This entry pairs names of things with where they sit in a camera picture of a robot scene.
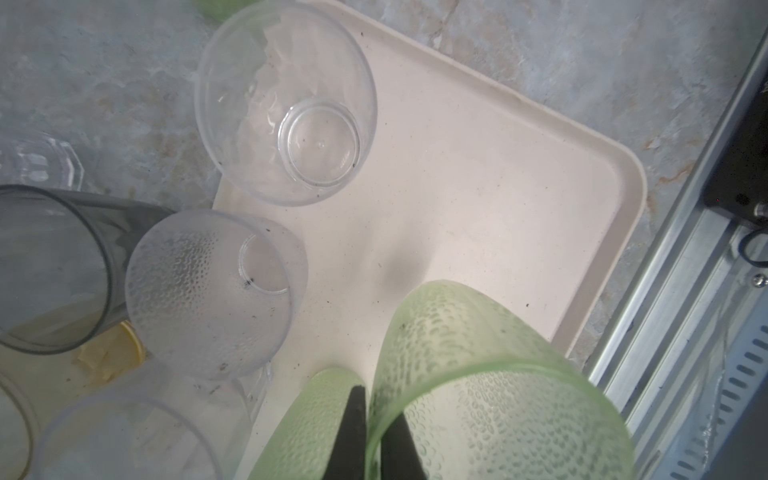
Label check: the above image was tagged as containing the clear cup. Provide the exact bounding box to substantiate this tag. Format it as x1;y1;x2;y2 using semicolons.
29;360;272;479
125;210;309;380
194;1;378;207
1;127;84;191

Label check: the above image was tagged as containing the yellow cup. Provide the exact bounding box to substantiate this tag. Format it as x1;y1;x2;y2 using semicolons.
0;320;148;480

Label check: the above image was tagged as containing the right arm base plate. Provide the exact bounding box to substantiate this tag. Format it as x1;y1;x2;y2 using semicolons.
703;79;767;228

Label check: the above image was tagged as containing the aluminium frame rail base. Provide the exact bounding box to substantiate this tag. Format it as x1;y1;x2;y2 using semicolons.
585;42;767;479

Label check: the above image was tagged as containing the small green cup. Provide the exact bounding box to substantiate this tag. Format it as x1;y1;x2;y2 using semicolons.
365;280;635;479

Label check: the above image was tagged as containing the beige rectangular tray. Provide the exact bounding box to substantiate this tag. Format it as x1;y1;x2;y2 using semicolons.
214;1;647;478

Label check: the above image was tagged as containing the grey smoky cup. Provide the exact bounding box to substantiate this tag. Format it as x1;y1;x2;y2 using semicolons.
1;184;173;355

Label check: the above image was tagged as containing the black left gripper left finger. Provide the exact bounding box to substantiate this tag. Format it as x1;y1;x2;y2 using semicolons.
322;385;366;480

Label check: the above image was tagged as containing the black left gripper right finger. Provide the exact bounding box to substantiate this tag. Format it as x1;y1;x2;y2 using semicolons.
380;413;427;480

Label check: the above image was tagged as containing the tall light green cup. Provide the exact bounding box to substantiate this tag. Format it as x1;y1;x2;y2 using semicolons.
249;368;363;480

